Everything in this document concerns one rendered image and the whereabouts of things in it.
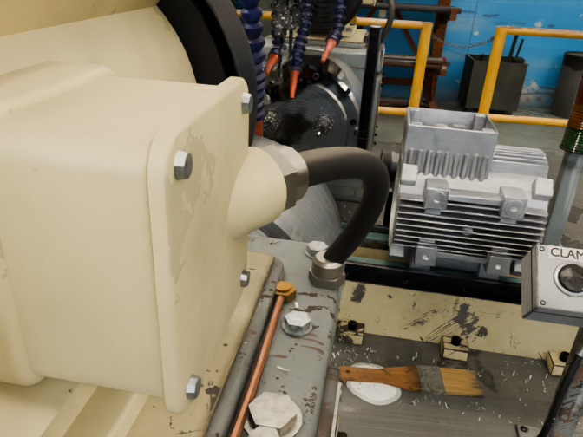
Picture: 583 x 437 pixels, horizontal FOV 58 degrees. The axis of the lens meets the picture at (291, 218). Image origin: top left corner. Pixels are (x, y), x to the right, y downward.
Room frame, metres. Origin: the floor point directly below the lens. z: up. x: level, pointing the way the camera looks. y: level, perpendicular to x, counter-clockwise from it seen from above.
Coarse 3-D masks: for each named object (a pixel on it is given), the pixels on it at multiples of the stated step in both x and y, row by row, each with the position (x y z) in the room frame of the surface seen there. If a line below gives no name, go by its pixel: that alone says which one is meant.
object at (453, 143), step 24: (408, 120) 0.72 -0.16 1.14; (432, 120) 0.79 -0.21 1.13; (456, 120) 0.78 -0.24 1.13; (480, 120) 0.76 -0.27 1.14; (408, 144) 0.70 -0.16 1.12; (432, 144) 0.70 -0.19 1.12; (456, 144) 0.69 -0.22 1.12; (480, 144) 0.69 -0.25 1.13; (432, 168) 0.70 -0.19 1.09; (456, 168) 0.69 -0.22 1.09; (480, 168) 0.69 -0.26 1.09
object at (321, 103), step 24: (288, 72) 0.99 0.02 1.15; (312, 72) 0.99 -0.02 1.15; (336, 72) 1.01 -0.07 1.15; (264, 96) 0.99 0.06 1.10; (288, 96) 0.99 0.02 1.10; (312, 96) 0.98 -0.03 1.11; (336, 96) 0.98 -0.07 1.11; (360, 96) 1.04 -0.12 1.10; (264, 120) 0.96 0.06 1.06; (288, 120) 0.99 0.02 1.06; (312, 120) 0.98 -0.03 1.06; (336, 120) 0.97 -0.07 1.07; (288, 144) 0.99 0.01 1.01; (312, 144) 0.98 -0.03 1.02; (336, 144) 0.97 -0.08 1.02
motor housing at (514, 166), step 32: (512, 160) 0.70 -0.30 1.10; (544, 160) 0.70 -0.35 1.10; (416, 192) 0.68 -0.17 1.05; (480, 192) 0.67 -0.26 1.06; (416, 224) 0.66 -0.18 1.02; (448, 224) 0.65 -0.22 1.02; (480, 224) 0.65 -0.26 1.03; (512, 224) 0.64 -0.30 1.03; (544, 224) 0.64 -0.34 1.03; (448, 256) 0.65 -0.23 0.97; (480, 256) 0.65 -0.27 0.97; (512, 256) 0.65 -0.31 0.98
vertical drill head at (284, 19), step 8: (232, 0) 0.82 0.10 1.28; (272, 0) 0.74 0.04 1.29; (280, 0) 0.73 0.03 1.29; (288, 0) 0.73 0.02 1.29; (296, 0) 0.80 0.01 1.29; (272, 8) 0.73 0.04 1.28; (280, 8) 0.73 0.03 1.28; (288, 8) 0.73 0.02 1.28; (296, 8) 0.81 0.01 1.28; (272, 16) 0.74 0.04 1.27; (280, 16) 0.73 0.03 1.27; (288, 16) 0.73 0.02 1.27; (296, 16) 0.81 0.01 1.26; (280, 24) 0.73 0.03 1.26; (288, 24) 0.73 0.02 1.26; (296, 24) 0.81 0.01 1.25; (280, 32) 0.73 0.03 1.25; (280, 40) 0.74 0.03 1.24; (280, 48) 0.74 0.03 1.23; (288, 48) 0.82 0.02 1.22; (280, 56) 0.74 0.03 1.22; (288, 56) 0.81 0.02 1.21; (280, 64) 0.74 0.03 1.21; (288, 64) 0.82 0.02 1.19; (280, 72) 0.74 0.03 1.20
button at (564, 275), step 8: (568, 264) 0.46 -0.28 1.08; (576, 264) 0.46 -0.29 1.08; (560, 272) 0.46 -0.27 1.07; (568, 272) 0.45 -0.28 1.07; (576, 272) 0.45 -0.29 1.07; (560, 280) 0.45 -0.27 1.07; (568, 280) 0.45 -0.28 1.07; (576, 280) 0.45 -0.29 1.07; (568, 288) 0.44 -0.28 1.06; (576, 288) 0.44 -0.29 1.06
